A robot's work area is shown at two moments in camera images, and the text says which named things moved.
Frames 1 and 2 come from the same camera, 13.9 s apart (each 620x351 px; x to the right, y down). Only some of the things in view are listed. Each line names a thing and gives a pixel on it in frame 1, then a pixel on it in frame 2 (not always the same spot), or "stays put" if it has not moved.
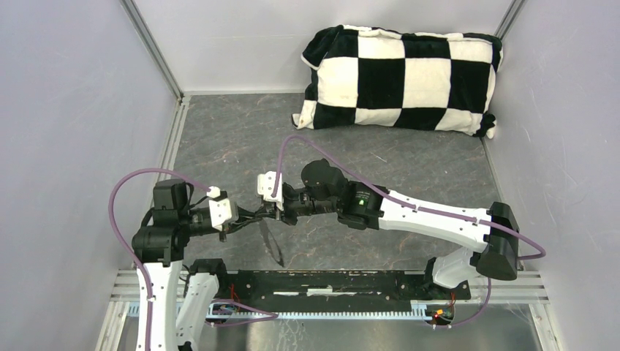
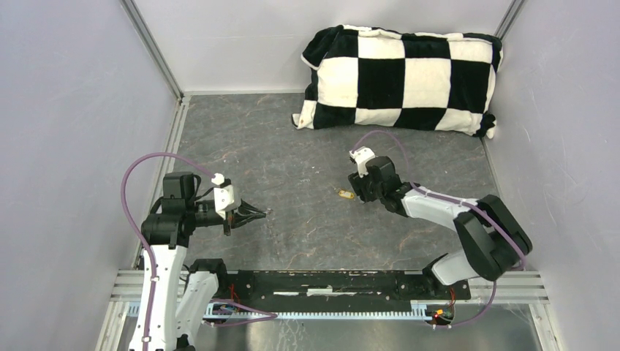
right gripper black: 287,218 -> 358,185
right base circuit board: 440,314 stays put
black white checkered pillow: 411,80 stays put
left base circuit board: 223,308 stays put
